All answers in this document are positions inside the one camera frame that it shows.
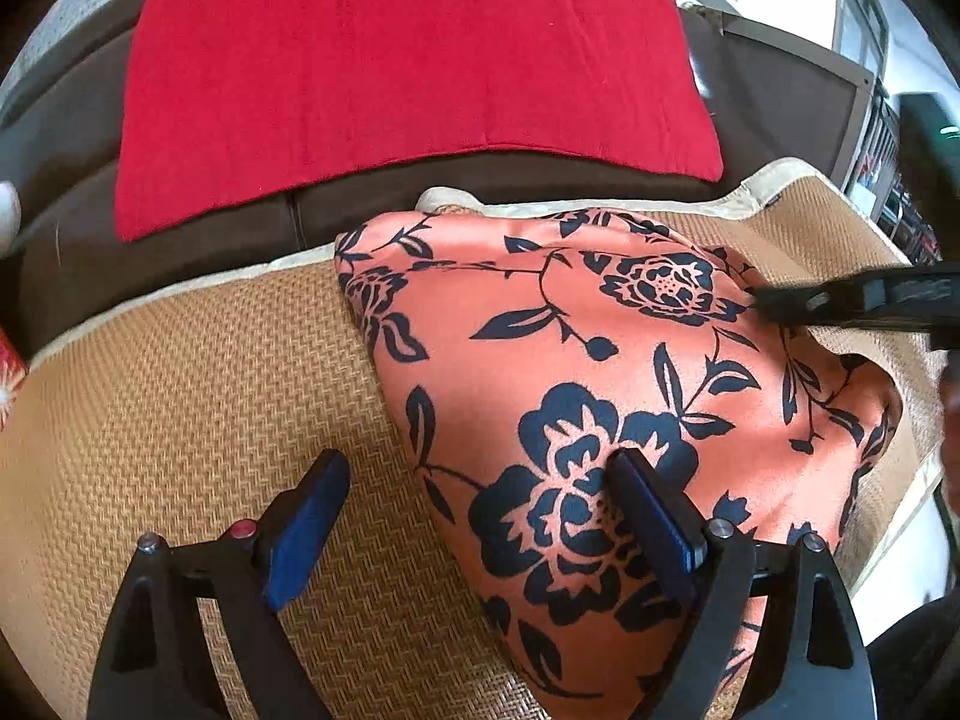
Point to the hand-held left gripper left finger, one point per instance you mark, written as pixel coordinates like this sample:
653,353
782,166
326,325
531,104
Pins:
304,532

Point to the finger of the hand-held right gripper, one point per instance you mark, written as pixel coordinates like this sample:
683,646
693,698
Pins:
847,304

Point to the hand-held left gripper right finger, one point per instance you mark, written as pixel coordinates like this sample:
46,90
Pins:
660,532

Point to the orange floral shirt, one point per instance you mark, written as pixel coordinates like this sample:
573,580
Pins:
525,360

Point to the woven straw mat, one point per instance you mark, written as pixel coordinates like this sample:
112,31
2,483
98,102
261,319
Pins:
210,405

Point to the red gift box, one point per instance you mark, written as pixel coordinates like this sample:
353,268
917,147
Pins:
9,375

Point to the brown leather sofa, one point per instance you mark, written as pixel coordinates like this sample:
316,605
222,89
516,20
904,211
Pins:
75,187

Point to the white quilt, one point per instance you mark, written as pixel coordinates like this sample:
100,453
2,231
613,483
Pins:
7,214

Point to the red towel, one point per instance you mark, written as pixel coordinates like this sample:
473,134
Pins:
375,75

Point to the beige dotted curtain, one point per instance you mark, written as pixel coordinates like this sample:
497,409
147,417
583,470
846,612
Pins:
75,7

